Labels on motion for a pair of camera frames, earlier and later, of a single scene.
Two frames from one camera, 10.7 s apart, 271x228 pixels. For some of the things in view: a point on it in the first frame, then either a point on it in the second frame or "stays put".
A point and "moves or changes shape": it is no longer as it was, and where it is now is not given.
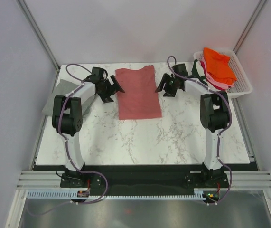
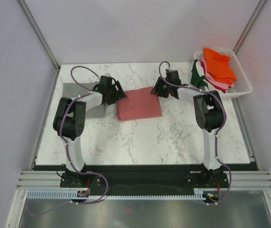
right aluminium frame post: (249, 25) stays put
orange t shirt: (218, 67) stays put
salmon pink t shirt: (139, 99) moves or changes shape
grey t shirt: (63, 88) -> (73, 90)
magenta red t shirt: (210, 83) stays put
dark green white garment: (198, 71) stays put
